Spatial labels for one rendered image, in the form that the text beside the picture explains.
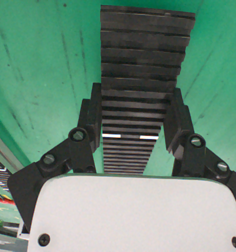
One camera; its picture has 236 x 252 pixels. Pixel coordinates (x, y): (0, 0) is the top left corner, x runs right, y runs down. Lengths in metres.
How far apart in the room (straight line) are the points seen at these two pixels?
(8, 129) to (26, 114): 0.05
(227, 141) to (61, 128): 0.21
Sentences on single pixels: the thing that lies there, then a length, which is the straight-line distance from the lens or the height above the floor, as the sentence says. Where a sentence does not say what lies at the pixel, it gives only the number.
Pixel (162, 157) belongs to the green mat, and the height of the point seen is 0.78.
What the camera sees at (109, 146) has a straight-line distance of 0.19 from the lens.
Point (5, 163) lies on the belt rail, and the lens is 0.32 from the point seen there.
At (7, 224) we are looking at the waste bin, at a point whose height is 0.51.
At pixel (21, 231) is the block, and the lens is 0.93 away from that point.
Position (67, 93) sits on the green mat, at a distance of 0.19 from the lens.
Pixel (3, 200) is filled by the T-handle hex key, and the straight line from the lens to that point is 0.66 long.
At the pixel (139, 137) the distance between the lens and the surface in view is 0.17.
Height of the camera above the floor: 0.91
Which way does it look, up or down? 36 degrees down
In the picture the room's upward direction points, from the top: 178 degrees counter-clockwise
